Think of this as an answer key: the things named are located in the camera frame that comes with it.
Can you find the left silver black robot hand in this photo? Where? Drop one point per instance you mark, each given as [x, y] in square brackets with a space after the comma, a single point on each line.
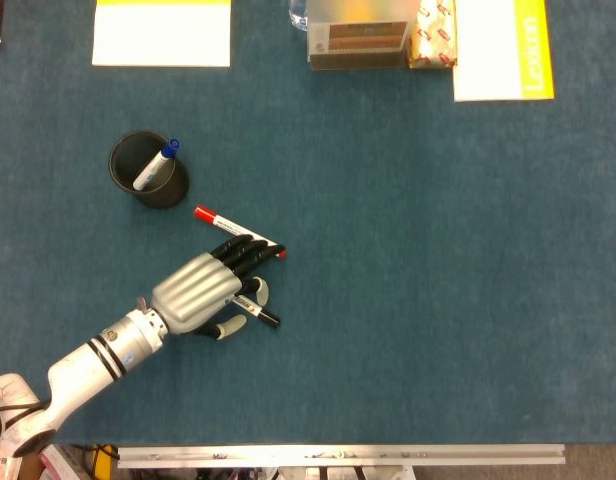
[198, 295]

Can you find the black capped whiteboard marker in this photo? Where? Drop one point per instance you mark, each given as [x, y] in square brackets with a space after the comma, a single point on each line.
[268, 317]

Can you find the red capped whiteboard marker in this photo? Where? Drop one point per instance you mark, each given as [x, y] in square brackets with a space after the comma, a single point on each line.
[213, 217]

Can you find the blue capped whiteboard marker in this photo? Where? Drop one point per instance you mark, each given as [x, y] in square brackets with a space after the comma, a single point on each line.
[155, 165]

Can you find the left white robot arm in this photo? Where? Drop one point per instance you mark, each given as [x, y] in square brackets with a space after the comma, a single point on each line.
[88, 370]

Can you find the black cylindrical pen cup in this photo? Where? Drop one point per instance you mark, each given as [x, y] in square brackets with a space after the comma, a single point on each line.
[163, 192]

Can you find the yellow block under table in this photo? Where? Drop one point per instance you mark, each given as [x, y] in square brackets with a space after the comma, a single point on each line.
[104, 465]

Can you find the blue felt table mat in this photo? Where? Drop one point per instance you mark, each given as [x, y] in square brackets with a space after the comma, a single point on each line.
[388, 250]

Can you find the pink printed package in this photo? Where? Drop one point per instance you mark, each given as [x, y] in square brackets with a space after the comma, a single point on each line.
[68, 465]

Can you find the white notebook with yellow band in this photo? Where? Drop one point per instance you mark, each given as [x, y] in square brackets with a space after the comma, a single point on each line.
[160, 40]

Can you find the clear plastic water bottle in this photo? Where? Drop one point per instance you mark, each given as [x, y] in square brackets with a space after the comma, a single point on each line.
[298, 15]

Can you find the gold red printed snack pack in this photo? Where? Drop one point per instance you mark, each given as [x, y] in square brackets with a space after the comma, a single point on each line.
[433, 35]

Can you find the white yellow Lexicon book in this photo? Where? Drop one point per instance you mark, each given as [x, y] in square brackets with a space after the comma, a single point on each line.
[488, 50]

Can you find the aluminium profile rail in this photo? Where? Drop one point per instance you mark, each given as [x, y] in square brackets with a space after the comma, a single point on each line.
[338, 456]

